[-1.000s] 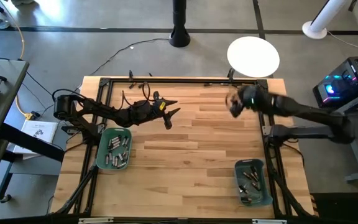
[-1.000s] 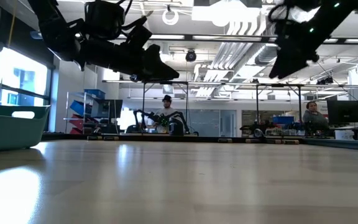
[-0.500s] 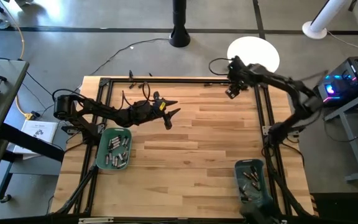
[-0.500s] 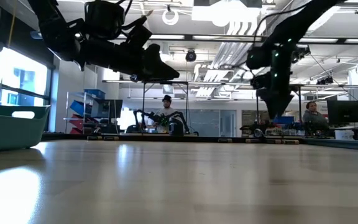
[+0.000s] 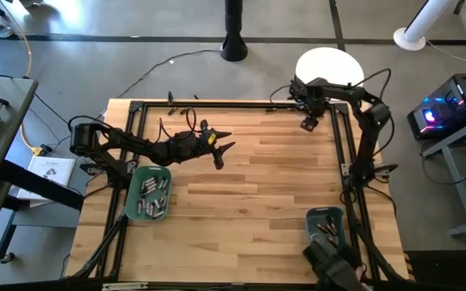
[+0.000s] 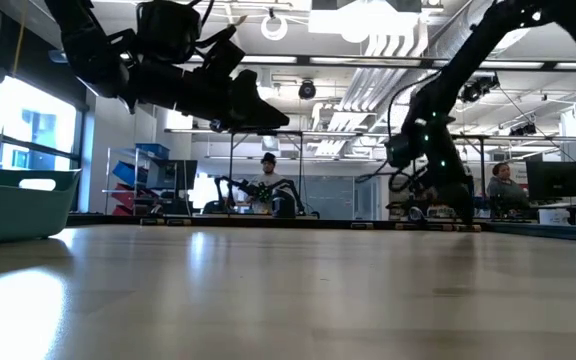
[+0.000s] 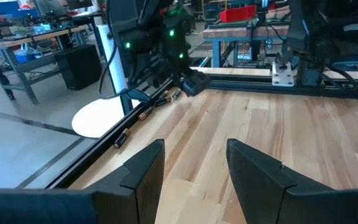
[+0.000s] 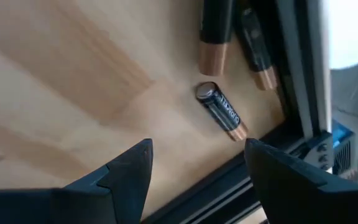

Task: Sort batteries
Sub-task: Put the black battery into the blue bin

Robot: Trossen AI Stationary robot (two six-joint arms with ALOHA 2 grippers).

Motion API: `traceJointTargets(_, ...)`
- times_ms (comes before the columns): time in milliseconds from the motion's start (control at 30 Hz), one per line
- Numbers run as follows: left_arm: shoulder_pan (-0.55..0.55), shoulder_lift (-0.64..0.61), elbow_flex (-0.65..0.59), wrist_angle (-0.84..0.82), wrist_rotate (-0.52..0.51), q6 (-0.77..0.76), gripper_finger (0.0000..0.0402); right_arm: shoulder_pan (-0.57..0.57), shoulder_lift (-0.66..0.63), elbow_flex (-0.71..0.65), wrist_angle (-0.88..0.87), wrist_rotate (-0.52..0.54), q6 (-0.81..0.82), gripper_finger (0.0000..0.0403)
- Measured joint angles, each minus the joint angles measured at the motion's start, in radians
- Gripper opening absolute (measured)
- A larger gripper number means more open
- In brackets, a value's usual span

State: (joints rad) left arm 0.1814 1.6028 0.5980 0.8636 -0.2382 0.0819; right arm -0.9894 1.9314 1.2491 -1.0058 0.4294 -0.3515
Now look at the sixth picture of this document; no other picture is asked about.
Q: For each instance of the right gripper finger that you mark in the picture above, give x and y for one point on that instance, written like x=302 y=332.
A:
x=458 y=202

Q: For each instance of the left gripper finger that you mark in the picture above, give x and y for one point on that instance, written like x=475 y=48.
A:
x=250 y=107

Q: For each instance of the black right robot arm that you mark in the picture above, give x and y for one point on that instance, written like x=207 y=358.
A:
x=468 y=65

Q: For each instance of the black distant robot arm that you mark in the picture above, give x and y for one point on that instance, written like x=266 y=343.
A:
x=233 y=184

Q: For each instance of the person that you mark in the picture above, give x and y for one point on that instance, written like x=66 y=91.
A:
x=505 y=190
x=269 y=162

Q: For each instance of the black ceiling spotlight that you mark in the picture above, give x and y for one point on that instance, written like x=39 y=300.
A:
x=478 y=89
x=307 y=89

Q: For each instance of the black computer monitor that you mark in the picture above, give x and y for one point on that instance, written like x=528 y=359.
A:
x=170 y=174
x=553 y=179

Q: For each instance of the white box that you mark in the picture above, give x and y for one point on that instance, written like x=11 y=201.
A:
x=554 y=216

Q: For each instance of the black distant device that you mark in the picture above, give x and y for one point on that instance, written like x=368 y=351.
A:
x=283 y=205

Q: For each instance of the shelf with blue bins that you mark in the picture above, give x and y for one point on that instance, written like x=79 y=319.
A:
x=128 y=172

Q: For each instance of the long led light bar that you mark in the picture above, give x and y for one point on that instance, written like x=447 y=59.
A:
x=368 y=60

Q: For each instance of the large bright window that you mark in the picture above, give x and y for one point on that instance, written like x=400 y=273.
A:
x=33 y=120

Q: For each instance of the light green plastic bin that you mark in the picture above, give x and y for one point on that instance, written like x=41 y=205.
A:
x=13 y=215

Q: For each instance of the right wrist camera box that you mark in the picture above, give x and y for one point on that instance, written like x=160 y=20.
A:
x=400 y=150

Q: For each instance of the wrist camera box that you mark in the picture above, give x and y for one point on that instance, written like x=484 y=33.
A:
x=168 y=30
x=400 y=150

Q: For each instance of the black distant rig frame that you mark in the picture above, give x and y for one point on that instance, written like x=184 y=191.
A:
x=482 y=165
x=293 y=133

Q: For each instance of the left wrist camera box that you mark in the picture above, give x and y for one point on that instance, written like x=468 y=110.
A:
x=168 y=30

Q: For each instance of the silver ventilation duct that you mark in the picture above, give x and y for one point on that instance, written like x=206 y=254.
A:
x=455 y=35

